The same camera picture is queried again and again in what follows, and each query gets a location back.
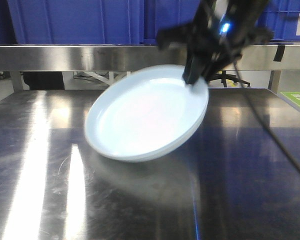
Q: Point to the middle blue plastic crate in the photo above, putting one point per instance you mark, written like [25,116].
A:
[161,14]

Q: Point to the person in dark trousers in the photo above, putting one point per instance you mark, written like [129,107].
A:
[47,80]

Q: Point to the black tape strip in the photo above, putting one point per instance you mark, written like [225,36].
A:
[279,53]

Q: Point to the steel shelf post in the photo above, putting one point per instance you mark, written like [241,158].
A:
[17,82]
[274,80]

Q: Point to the black office chair base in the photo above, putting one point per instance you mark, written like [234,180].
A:
[224,76]

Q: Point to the stainless steel shelf rail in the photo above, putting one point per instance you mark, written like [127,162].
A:
[69,58]

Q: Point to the white table frame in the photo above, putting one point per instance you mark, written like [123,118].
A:
[103,78]

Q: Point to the left steel shelf post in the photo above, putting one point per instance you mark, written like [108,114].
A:
[17,82]

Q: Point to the right blue plastic crate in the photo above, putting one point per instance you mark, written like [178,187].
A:
[280,17]

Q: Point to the blue plastic crate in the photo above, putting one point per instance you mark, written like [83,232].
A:
[161,14]
[280,17]
[72,22]

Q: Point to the left blue plastic crate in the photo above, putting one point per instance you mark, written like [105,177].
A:
[72,22]

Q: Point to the green floor sign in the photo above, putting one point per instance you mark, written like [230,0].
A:
[299,99]

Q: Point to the right steel shelf post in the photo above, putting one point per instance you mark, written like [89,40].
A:
[274,80]

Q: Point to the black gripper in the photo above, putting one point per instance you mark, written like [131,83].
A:
[214,42]

